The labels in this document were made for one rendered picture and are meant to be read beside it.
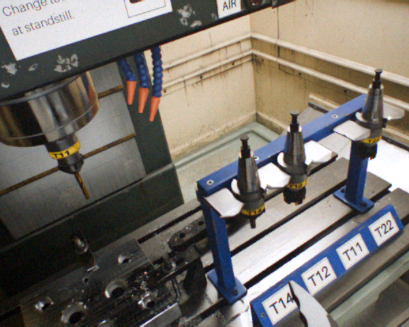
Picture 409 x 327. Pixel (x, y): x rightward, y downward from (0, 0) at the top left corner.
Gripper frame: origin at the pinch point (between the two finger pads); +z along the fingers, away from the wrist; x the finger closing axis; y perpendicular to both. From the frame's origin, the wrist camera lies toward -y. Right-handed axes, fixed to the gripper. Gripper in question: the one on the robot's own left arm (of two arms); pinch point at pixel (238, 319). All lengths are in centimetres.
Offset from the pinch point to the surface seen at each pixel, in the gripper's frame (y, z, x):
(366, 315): 56, 5, 42
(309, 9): 5, 75, 101
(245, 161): 1.2, 20.6, 19.7
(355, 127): 8, 19, 49
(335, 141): 48, 51, 90
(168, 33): -24.7, 16.6, 8.1
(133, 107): 16, 83, 27
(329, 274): 37, 12, 33
